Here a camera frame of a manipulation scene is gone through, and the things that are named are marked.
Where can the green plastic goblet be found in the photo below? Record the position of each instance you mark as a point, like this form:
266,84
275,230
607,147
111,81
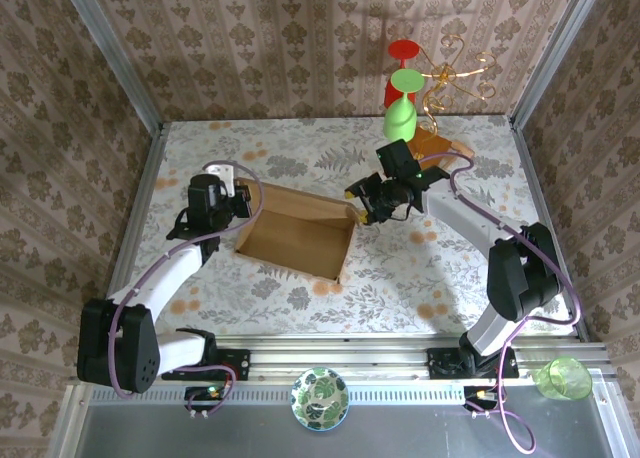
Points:
398,120

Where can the wooden mallet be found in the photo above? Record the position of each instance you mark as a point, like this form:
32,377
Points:
462,149

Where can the red plastic goblet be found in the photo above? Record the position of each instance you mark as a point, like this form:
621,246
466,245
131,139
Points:
402,49

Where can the green transparent plastic cup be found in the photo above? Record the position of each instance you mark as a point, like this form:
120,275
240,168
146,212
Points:
565,378

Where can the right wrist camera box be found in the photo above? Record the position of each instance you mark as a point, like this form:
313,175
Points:
397,158

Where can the leaf pattern bowl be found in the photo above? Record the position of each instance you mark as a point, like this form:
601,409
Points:
320,400

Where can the brown cardboard box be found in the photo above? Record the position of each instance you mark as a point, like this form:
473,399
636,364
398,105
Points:
300,243

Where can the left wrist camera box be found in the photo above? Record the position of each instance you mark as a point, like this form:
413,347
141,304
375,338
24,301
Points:
222,170

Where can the long aluminium mounting rail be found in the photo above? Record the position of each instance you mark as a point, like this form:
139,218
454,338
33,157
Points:
350,358

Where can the aluminium frame post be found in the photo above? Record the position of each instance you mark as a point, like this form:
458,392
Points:
115,63
555,53

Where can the wooden rack base board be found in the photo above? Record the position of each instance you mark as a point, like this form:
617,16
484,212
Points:
432,143

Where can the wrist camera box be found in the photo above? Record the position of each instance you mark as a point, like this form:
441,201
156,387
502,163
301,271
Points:
397,158
222,170

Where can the aluminium side rail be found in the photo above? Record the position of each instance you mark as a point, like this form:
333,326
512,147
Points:
135,218
532,178

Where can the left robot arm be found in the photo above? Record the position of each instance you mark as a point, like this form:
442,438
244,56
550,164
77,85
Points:
165,278

